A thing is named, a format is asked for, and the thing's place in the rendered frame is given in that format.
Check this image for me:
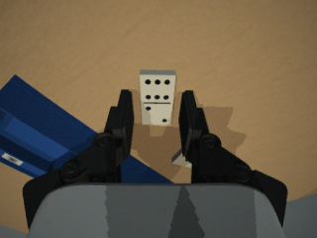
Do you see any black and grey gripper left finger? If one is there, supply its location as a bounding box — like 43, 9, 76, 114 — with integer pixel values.
23, 89, 134, 229

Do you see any blue rack of three bins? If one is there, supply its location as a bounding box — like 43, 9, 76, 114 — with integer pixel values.
0, 74, 174, 183

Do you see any white domino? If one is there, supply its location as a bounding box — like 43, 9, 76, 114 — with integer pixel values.
140, 69, 175, 125
171, 149, 192, 168

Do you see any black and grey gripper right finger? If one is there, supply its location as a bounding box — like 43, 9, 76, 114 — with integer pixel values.
178, 90, 287, 227

